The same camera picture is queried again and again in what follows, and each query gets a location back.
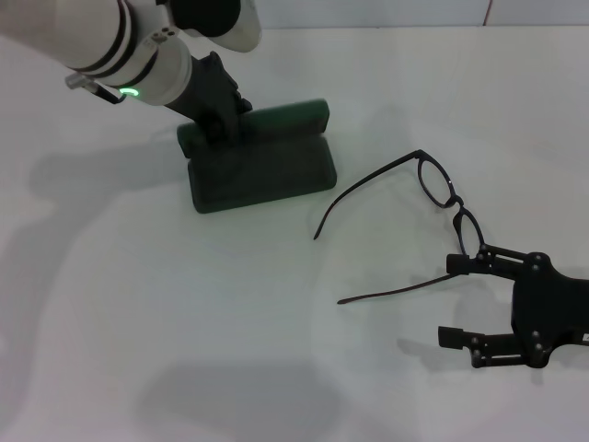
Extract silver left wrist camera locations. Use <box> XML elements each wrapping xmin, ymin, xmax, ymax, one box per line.
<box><xmin>170</xmin><ymin>0</ymin><xmax>263</xmax><ymax>53</ymax></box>

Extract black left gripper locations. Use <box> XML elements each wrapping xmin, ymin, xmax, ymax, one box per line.
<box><xmin>163</xmin><ymin>50</ymin><xmax>254</xmax><ymax>149</ymax></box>

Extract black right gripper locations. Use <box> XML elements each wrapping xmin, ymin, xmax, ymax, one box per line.
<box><xmin>436</xmin><ymin>243</ymin><xmax>589</xmax><ymax>369</ymax></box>

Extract green glasses case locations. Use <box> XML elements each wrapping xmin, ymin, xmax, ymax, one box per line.
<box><xmin>176</xmin><ymin>98</ymin><xmax>340</xmax><ymax>215</ymax></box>

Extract black glasses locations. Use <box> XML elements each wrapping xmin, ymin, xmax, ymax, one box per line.
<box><xmin>312</xmin><ymin>149</ymin><xmax>487</xmax><ymax>306</ymax></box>

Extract left arm gripper cable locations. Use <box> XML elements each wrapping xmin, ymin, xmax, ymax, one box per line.
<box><xmin>65</xmin><ymin>73</ymin><xmax>128</xmax><ymax>105</ymax></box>

